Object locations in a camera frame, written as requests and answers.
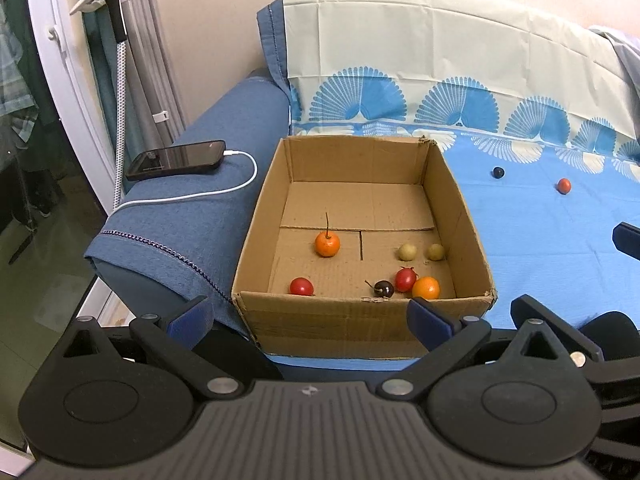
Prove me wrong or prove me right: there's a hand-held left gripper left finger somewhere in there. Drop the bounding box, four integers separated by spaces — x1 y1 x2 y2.
60 295 249 402

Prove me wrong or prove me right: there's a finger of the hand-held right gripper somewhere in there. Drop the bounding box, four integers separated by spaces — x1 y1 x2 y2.
612 221 640 262
510 294 605 370

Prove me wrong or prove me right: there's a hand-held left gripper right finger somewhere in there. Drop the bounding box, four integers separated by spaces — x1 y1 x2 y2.
377 297 573 402

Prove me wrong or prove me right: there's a dark purple cherry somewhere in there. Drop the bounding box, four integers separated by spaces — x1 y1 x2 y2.
365 279 396 299

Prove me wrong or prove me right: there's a cardboard box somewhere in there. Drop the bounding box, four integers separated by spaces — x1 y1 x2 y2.
231 134 499 361

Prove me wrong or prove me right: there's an orange fruit with stem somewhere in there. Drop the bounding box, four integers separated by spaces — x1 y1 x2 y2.
314 212 342 260

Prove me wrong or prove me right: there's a blue fan-print sheet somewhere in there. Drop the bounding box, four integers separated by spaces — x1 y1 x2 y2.
272 0 640 377

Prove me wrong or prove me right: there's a blue sofa armrest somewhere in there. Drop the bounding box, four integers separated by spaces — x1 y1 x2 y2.
84 76 292 382

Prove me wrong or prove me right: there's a black smartphone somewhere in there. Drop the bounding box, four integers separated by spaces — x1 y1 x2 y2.
125 140 227 182

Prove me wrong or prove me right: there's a grey cloth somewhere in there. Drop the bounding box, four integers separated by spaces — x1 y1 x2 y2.
589 25 640 92

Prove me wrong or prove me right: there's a blue sofa back cushion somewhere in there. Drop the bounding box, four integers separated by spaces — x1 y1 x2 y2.
256 1 296 127

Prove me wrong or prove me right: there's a plaid garment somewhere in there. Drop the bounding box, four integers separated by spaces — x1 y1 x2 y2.
0 0 42 134

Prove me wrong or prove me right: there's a white charging cable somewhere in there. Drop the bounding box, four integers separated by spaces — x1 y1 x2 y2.
117 149 259 211

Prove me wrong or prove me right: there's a braided black-white cable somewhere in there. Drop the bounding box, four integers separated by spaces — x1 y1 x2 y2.
114 40 129 211

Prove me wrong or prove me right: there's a white door frame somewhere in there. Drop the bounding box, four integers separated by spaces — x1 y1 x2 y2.
25 0 126 217

